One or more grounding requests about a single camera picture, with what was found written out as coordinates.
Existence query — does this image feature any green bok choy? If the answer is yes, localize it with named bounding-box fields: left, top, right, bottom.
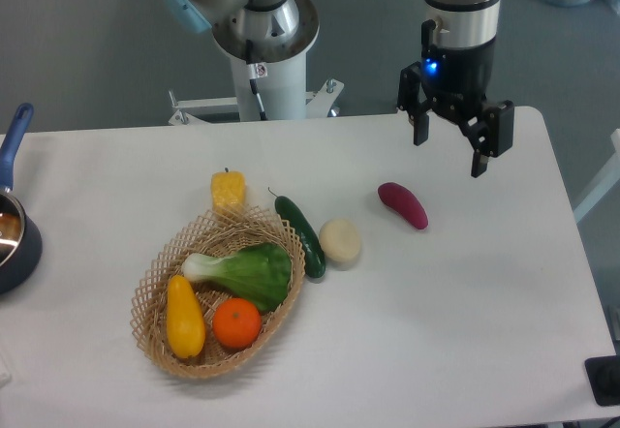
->
left=181, top=243, right=292, bottom=313

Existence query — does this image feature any yellow corn piece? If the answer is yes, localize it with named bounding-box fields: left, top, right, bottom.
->
left=210, top=168, right=246, bottom=217

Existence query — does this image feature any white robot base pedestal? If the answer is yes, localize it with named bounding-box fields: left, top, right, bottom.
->
left=169, top=0, right=344, bottom=125

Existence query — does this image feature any yellow mango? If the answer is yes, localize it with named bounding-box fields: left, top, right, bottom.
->
left=166, top=275, right=206, bottom=359

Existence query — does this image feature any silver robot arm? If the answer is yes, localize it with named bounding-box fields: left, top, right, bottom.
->
left=163, top=0, right=514, bottom=176

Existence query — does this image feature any black device at edge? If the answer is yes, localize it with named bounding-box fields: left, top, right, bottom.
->
left=584, top=355, right=619, bottom=407

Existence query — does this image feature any orange fruit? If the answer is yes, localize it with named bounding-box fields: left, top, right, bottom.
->
left=212, top=298, right=262, bottom=350

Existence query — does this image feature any dark green cucumber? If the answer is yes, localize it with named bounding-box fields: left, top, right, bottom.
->
left=270, top=191, right=326, bottom=280

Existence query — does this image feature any woven wicker basket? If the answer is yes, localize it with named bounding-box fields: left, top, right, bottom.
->
left=131, top=206, right=305, bottom=380

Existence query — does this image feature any purple sweet potato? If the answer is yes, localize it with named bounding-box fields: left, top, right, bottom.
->
left=377, top=182, right=429, bottom=230

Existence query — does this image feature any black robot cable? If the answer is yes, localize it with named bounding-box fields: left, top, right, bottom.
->
left=233, top=0, right=269, bottom=122

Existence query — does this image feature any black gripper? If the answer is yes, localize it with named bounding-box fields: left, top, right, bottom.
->
left=396, top=44, right=514, bottom=178

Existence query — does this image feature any blue handled saucepan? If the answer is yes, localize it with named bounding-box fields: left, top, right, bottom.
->
left=1, top=103, right=43, bottom=294

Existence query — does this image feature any white round bun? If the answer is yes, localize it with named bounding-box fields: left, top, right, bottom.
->
left=319, top=218, right=361, bottom=262

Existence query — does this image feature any white frame at right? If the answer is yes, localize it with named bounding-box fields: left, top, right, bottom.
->
left=573, top=129, right=619, bottom=224

